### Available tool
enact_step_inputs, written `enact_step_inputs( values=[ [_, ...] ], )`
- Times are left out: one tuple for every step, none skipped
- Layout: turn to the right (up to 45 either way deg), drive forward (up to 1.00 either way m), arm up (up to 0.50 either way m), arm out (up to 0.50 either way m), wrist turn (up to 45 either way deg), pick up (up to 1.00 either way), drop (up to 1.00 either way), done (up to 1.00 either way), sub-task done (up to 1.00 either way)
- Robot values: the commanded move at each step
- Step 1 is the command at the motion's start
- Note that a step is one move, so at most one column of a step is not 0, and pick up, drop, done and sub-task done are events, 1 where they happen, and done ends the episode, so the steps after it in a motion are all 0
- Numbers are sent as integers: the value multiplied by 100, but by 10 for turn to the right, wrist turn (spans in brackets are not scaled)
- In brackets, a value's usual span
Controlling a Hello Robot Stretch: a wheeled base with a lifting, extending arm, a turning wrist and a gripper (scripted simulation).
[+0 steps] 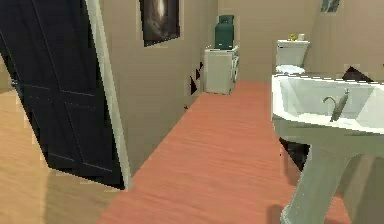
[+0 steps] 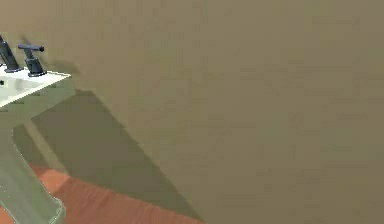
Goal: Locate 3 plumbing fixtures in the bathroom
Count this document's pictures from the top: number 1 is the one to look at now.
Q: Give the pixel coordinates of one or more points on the white washing machine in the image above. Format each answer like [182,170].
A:
[218,70]

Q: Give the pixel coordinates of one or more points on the dark green container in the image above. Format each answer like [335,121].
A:
[224,34]

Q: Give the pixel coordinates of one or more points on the small yellow object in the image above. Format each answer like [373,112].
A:
[292,37]

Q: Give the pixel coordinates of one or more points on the black room door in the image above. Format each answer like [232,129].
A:
[63,93]

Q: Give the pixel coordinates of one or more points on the white toilet paper roll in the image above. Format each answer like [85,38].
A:
[301,36]

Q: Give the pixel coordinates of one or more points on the grey sink faucet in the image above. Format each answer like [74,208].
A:
[339,106]

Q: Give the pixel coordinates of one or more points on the dark framed wall picture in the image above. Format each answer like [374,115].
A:
[160,20]

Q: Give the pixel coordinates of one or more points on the white pedestal sink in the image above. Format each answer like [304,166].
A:
[320,133]

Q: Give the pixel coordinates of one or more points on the small framed wall picture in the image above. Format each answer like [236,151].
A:
[330,5]

